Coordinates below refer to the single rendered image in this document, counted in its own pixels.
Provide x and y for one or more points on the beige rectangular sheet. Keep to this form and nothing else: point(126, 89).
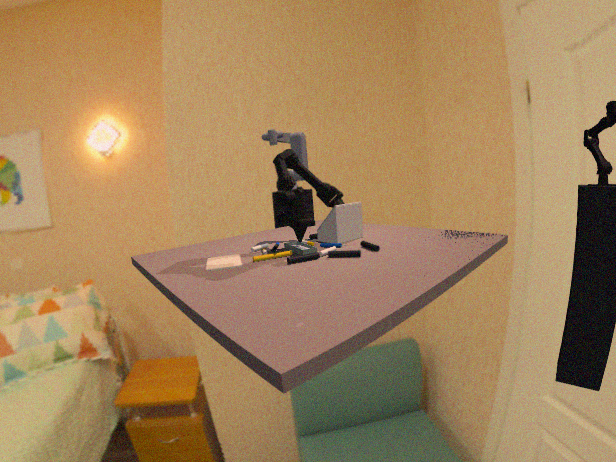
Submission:
point(223, 262)

